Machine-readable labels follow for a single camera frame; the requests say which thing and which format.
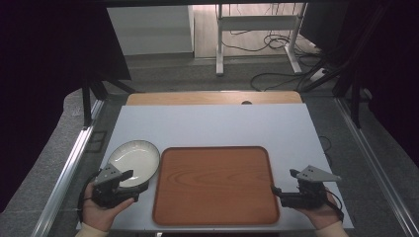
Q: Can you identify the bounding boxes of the black curtain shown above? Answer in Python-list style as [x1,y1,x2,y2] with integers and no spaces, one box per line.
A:
[0,0,132,213]
[332,0,419,167]

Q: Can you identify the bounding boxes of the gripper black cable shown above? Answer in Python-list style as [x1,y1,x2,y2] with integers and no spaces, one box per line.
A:
[76,170,101,224]
[323,188,346,223]

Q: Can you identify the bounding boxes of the brown wooden tray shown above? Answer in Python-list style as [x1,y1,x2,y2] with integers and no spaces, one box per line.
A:
[151,145,282,227]

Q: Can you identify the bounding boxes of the white plate with dark rim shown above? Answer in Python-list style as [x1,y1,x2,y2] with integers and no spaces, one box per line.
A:
[107,139,162,190]

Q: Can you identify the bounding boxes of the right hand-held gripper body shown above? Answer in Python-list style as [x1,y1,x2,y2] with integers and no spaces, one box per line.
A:
[280,165,343,210]

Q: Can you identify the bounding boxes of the black metal stand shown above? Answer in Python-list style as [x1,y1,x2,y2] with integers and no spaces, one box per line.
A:
[80,70,138,128]
[331,63,364,130]

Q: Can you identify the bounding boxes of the black floor cable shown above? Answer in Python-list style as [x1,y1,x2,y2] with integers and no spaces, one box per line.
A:
[220,30,325,59]
[249,71,309,93]

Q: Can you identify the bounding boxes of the white panel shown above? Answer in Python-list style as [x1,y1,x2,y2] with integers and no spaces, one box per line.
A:
[106,4,196,57]

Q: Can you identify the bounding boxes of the white power strip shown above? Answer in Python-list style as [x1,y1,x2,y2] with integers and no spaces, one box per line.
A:
[308,67,328,83]

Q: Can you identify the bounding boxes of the wooden table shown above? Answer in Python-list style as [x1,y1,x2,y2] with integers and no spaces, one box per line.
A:
[126,90,303,107]

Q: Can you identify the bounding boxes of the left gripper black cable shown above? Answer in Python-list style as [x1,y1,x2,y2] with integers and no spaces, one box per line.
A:
[76,170,101,224]

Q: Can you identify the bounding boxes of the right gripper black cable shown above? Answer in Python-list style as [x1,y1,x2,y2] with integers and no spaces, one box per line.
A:
[323,188,346,223]

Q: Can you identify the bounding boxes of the person's left hand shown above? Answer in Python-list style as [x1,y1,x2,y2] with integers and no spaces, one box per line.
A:
[81,183,136,231]

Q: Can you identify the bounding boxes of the thin black cable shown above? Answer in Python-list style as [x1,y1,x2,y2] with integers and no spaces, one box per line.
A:
[318,134,334,167]

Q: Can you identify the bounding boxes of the person's right hand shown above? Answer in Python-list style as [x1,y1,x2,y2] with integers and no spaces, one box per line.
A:
[293,189,344,231]

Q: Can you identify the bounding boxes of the white desk frame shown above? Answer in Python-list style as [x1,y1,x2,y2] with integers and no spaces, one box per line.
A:
[214,3,308,77]

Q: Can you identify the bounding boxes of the aluminium rail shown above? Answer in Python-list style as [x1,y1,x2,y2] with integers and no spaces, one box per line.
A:
[30,98,107,237]
[333,96,419,237]

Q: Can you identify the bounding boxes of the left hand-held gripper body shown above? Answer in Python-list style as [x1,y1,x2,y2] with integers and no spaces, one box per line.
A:
[91,163,134,209]

